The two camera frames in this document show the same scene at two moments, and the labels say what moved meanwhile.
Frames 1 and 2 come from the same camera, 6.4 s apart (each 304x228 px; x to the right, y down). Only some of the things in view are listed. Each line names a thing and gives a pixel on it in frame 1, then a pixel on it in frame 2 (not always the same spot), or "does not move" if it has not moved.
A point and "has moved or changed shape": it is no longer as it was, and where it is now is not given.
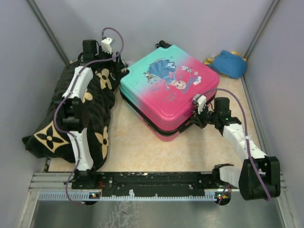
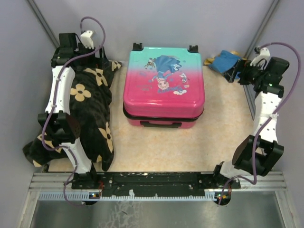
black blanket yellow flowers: (50, 139) has moved or changed shape
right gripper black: (197, 119) → (242, 66)
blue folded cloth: (233, 65) does not move
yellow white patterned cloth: (208, 61) does not move
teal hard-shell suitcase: (166, 91) has moved or changed shape
